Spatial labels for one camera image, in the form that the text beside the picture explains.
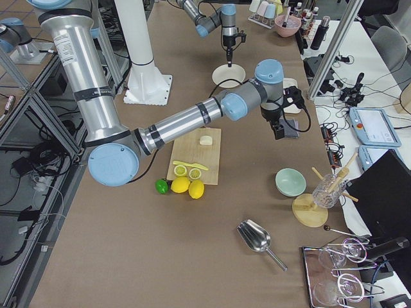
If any grey folded cloth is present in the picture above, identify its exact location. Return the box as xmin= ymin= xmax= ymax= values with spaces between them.
xmin=279 ymin=118 xmax=299 ymax=139

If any white bun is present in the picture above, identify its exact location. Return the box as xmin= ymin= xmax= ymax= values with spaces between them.
xmin=199 ymin=135 xmax=213 ymax=146

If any blue teach pendant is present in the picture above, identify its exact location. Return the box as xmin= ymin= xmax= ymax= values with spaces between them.
xmin=349 ymin=107 xmax=401 ymax=148
xmin=358 ymin=145 xmax=402 ymax=171

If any steel scoop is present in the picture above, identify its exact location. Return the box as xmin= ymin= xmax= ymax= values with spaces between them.
xmin=237 ymin=219 xmax=288 ymax=271

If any white round plate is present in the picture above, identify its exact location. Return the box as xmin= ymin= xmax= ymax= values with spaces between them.
xmin=212 ymin=64 xmax=246 ymax=89

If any white plastic cup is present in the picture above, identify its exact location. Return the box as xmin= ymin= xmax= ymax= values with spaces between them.
xmin=249 ymin=0 xmax=261 ymax=13

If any cream rabbit tray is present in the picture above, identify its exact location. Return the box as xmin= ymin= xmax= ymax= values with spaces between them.
xmin=283 ymin=78 xmax=301 ymax=114

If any steel rod black tip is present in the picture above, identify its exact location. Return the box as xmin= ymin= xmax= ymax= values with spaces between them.
xmin=282 ymin=6 xmax=292 ymax=28

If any green lime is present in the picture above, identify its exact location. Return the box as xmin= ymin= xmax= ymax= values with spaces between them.
xmin=155 ymin=179 xmax=170 ymax=194

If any mint green bowl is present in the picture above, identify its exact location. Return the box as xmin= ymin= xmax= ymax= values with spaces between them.
xmin=275 ymin=168 xmax=306 ymax=197

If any wooden cutting board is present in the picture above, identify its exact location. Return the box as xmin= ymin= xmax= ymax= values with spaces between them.
xmin=166 ymin=128 xmax=222 ymax=185

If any clear glass cup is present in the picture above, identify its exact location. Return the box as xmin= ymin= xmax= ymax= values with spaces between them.
xmin=312 ymin=174 xmax=345 ymax=209

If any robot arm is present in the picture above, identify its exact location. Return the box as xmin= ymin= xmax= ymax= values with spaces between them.
xmin=32 ymin=1 xmax=284 ymax=187
xmin=176 ymin=0 xmax=247 ymax=67

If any lemon half slice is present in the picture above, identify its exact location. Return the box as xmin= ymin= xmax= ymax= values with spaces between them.
xmin=173 ymin=164 xmax=188 ymax=177
xmin=188 ymin=167 xmax=202 ymax=180

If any wine glass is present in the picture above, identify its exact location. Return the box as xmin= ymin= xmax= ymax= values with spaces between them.
xmin=313 ymin=273 xmax=365 ymax=307
xmin=318 ymin=237 xmax=367 ymax=270

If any pink bowl with ice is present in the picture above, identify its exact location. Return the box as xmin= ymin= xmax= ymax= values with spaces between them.
xmin=274 ymin=15 xmax=301 ymax=38

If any yellow lemon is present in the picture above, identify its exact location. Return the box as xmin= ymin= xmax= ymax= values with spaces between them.
xmin=171 ymin=177 xmax=191 ymax=193
xmin=189 ymin=180 xmax=205 ymax=200

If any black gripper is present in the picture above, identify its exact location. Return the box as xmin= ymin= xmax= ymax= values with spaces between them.
xmin=222 ymin=27 xmax=247 ymax=67
xmin=260 ymin=107 xmax=284 ymax=140

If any black thermos bottle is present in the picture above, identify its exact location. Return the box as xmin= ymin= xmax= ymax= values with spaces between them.
xmin=310 ymin=16 xmax=331 ymax=50

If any wooden cup tree stand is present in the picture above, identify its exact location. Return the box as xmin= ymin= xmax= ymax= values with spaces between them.
xmin=292 ymin=153 xmax=358 ymax=227

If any yellow plastic knife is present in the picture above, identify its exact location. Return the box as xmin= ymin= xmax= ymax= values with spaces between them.
xmin=172 ymin=160 xmax=209 ymax=171

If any blue plastic cup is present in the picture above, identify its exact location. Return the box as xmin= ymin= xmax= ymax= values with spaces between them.
xmin=264 ymin=3 xmax=277 ymax=19

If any black mirror tray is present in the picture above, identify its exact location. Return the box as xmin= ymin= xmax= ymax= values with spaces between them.
xmin=300 ymin=246 xmax=322 ymax=307

